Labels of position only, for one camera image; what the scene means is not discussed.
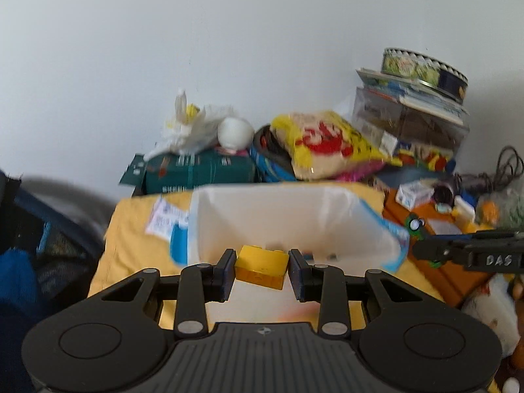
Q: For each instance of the orange box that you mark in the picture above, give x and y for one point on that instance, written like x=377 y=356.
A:
x=458 y=282

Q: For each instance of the white printed packet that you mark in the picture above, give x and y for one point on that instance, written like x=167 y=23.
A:
x=166 y=217

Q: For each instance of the large yellow building block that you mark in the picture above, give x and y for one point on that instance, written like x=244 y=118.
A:
x=260 y=266

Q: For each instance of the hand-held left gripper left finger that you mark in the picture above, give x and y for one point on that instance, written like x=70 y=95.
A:
x=227 y=272

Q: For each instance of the yellow snack bag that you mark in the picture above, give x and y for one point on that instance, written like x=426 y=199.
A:
x=327 y=143

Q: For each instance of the round patterned tin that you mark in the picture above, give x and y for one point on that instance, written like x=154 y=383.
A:
x=425 y=69

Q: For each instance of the clear plastic box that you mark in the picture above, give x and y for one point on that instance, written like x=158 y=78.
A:
x=413 y=127

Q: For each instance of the dark mesh chair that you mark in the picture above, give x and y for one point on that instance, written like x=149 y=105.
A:
x=61 y=229

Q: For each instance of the stack of books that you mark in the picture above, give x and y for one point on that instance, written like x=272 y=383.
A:
x=417 y=90

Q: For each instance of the pink glittery bag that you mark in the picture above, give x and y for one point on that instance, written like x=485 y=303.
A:
x=356 y=174

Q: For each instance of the green toy car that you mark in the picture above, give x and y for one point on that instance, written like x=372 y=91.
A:
x=414 y=225

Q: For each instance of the blue cloth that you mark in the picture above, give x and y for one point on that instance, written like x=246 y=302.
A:
x=16 y=282

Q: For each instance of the white plastic storage bin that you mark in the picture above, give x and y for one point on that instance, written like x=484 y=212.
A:
x=286 y=217

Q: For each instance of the white plastic bag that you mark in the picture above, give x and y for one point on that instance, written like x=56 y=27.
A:
x=192 y=131

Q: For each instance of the black blue round bag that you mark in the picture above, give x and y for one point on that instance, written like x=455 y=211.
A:
x=268 y=163

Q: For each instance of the dark green cardboard box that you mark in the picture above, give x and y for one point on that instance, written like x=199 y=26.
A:
x=196 y=170

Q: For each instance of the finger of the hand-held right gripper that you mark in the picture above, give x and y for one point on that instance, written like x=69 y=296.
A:
x=440 y=250
x=450 y=236

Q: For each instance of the white ball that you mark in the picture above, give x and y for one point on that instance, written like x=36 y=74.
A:
x=235 y=133

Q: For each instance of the small white box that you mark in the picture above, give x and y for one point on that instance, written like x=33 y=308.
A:
x=464 y=208

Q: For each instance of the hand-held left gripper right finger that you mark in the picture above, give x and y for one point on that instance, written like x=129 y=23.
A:
x=297 y=274

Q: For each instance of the white carton box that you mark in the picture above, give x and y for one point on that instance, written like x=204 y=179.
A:
x=413 y=194

